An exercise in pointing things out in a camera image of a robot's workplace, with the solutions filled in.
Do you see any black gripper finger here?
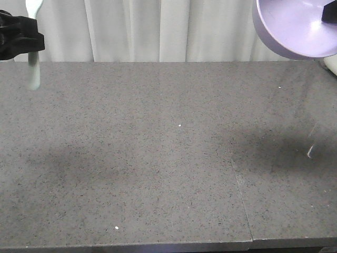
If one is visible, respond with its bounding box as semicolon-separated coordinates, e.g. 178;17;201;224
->
321;0;337;24
1;10;45;61

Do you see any pale green plastic spoon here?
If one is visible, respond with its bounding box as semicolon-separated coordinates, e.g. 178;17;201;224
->
25;0;43;90

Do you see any lilac plastic bowl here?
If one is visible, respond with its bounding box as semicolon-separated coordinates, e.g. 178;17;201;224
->
252;0;336;60

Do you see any white soy milk maker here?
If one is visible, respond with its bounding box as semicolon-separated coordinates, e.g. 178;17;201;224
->
323;55;337;76

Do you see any white pleated curtain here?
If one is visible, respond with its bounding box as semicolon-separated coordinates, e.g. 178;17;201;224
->
0;0;324;63

